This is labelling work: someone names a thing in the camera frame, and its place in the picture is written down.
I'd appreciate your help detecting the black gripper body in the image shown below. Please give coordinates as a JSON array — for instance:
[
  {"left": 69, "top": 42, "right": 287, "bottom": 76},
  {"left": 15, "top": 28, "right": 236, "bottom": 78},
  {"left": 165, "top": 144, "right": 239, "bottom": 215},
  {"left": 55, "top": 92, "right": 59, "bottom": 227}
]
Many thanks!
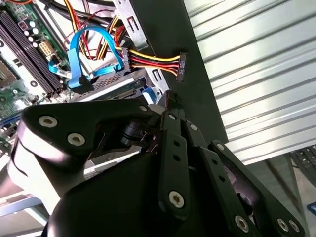
[{"left": 45, "top": 152, "right": 279, "bottom": 237}]

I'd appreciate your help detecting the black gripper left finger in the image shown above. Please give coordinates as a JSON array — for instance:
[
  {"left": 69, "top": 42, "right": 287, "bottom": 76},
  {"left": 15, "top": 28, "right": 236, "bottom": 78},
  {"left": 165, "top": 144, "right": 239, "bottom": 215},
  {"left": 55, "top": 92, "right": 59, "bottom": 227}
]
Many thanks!
[{"left": 9, "top": 90, "right": 193, "bottom": 220}]

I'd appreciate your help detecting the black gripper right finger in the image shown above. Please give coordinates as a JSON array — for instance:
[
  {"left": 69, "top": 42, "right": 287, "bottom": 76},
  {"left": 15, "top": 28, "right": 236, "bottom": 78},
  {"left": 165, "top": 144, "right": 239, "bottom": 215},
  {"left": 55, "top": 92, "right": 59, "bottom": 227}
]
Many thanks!
[{"left": 174, "top": 91, "right": 310, "bottom": 237}]

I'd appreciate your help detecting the red yellow power wire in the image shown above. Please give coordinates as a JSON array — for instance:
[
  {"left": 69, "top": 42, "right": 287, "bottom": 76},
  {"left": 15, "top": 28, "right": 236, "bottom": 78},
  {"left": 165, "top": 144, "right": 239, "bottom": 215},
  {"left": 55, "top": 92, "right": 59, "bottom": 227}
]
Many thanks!
[{"left": 106, "top": 14, "right": 188, "bottom": 83}]

